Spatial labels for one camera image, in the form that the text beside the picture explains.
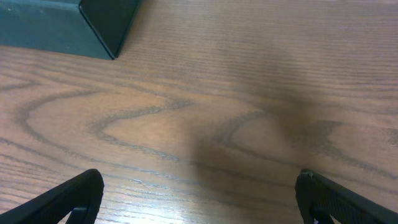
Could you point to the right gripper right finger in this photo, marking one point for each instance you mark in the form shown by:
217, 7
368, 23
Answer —
321, 200

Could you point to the black gift box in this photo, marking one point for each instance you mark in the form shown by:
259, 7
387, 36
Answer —
92, 28

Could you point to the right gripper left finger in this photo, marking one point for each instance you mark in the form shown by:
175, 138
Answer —
78, 198

